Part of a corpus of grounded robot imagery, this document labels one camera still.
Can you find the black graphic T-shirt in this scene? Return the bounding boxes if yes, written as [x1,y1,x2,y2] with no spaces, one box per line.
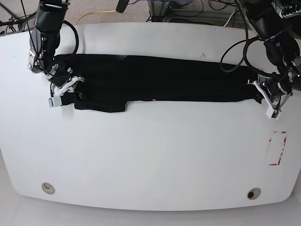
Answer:
[55,54,262,113]

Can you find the aluminium frame stand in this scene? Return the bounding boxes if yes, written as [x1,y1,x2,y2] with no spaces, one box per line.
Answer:
[147,0,171,23]

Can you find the red tape rectangle marking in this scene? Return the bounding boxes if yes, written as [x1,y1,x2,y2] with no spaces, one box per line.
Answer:
[266,131,287,166]

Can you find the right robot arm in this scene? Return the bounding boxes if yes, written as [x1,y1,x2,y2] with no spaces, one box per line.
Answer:
[28,0,83,89]

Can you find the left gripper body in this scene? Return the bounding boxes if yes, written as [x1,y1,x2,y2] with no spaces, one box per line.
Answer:
[247,77,294,108]

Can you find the right table cable grommet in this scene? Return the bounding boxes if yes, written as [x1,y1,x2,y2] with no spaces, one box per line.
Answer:
[247,188,261,200]

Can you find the left table cable grommet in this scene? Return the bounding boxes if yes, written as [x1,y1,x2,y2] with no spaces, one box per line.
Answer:
[41,182,55,195]

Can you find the table cable grommet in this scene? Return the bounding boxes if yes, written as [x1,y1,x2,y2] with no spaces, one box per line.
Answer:
[247,188,261,200]
[41,182,55,195]

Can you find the yellow cable on floor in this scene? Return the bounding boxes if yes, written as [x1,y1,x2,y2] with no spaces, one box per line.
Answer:
[75,10,116,25]

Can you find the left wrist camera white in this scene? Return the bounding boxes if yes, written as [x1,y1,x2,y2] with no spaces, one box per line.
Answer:
[253,81,281,120]

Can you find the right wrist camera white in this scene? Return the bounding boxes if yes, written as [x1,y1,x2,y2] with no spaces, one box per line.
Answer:
[48,77,79,108]

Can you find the white power strip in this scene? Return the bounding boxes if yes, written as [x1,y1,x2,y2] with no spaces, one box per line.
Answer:
[279,5,301,18]

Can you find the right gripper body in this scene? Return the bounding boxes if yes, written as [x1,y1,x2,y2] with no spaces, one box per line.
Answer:
[48,67,85,93]

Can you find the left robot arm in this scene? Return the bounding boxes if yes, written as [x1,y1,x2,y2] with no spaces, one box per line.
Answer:
[235,0,301,113]

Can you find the black tripod leg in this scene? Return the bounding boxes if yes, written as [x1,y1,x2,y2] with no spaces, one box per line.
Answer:
[0,0,39,35]

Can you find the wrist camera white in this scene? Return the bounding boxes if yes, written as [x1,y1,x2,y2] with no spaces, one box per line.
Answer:
[253,81,281,120]
[48,77,79,108]

